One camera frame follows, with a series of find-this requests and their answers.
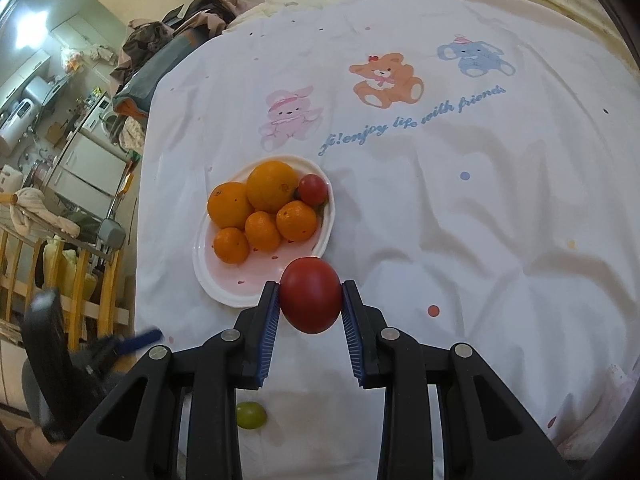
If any white kitchen appliance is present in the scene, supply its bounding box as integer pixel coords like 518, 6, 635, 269
0, 100, 38, 156

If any small orange mandarin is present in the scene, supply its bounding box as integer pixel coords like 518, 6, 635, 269
244, 211, 282, 252
213, 227, 250, 264

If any grey metal stool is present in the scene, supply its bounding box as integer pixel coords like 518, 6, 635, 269
95, 217, 126, 251

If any green grape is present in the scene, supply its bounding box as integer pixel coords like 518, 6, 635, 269
236, 401, 268, 430

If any white washing machine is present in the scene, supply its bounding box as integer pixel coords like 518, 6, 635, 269
75, 92, 123, 136

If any white pink strawberry plate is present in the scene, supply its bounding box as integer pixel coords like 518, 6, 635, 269
192, 155, 335, 308

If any large orange mandarin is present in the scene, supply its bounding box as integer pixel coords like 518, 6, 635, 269
246, 160, 301, 213

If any white wall cabinet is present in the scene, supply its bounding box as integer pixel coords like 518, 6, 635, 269
50, 12, 126, 56

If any large red tomato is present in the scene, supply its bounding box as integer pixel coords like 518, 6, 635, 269
279, 256, 342, 335

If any small red tomato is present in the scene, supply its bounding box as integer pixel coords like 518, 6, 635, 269
298, 174, 329, 207

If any white printed blanket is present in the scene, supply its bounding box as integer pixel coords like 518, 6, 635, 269
132, 0, 640, 480

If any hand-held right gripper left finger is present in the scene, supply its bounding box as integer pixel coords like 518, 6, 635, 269
45, 281, 279, 480

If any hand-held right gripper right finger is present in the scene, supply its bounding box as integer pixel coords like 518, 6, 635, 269
341, 281, 574, 480

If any pile of clothes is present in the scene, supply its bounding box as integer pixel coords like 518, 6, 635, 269
110, 0, 251, 91

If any cream cloth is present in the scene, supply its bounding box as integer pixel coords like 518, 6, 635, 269
10, 187, 81, 238

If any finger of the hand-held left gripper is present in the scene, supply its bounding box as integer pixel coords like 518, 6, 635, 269
75, 329, 163, 376

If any grey orange fabric bag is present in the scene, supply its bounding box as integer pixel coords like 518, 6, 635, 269
112, 35, 201, 118

